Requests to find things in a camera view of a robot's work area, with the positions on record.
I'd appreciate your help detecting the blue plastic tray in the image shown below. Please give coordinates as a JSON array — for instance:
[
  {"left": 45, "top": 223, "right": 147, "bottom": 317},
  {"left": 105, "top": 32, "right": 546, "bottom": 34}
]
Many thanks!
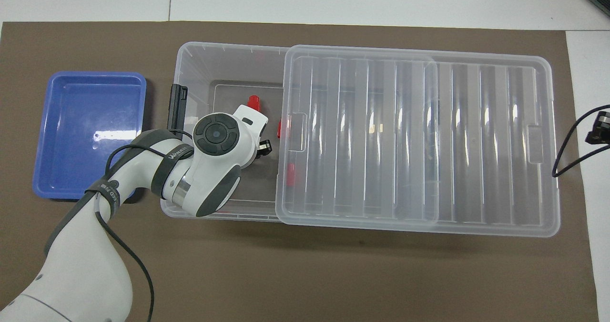
[{"left": 32, "top": 71, "right": 147, "bottom": 201}]

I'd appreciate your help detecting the clear plastic box lid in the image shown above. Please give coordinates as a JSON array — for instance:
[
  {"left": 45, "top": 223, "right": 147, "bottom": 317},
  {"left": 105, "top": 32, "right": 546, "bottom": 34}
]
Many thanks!
[{"left": 275, "top": 45, "right": 561, "bottom": 238}]

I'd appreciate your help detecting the clear plastic storage box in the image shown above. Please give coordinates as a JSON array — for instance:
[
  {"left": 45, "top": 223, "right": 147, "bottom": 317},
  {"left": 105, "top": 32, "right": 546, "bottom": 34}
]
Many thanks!
[{"left": 161, "top": 41, "right": 440, "bottom": 223}]

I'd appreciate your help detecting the black box latch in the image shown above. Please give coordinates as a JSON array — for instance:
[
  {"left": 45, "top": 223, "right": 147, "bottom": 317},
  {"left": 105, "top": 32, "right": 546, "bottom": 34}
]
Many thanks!
[{"left": 167, "top": 84, "right": 189, "bottom": 132}]

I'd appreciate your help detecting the black cable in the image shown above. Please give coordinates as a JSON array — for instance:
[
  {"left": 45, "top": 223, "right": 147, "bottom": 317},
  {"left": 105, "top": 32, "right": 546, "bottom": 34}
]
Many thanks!
[
  {"left": 93, "top": 129, "right": 194, "bottom": 322},
  {"left": 552, "top": 104, "right": 610, "bottom": 178}
]

